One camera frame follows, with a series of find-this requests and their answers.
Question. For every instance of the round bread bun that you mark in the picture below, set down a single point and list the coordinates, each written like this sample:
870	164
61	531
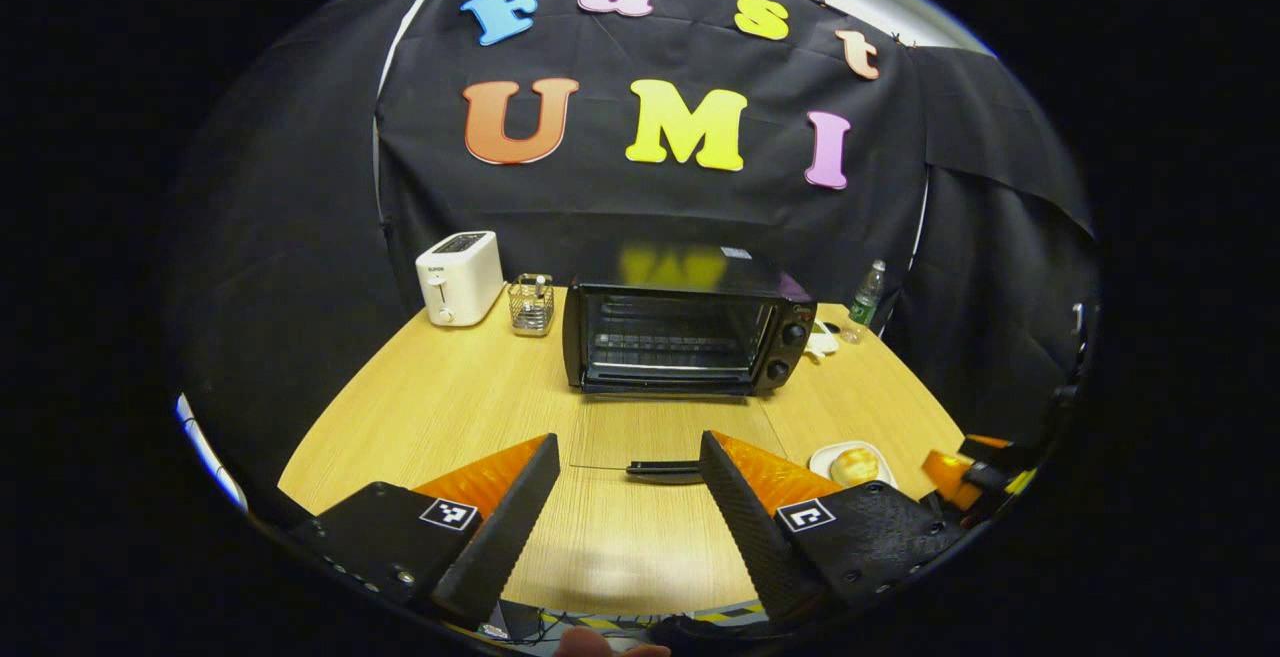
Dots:
855	466

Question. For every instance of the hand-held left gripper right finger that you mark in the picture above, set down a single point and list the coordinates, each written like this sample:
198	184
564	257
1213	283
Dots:
755	537

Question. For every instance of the black backdrop cloth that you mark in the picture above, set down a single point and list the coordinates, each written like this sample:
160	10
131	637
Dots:
650	207

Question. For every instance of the black electric oven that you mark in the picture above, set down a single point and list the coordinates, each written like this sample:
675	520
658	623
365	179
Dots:
680	337

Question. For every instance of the small white dish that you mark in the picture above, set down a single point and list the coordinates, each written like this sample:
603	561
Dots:
824	341

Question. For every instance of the white toaster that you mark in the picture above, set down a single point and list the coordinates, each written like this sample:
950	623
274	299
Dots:
460	277

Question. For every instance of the clear plastic water bottle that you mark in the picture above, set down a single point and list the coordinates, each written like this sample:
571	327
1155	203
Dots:
866	299

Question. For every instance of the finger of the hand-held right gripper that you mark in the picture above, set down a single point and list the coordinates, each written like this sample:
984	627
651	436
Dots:
988	441
950	474

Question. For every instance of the white square plate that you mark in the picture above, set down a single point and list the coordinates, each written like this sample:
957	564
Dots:
822	460

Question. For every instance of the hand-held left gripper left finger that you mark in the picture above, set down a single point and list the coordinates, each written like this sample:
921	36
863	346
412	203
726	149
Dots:
500	537

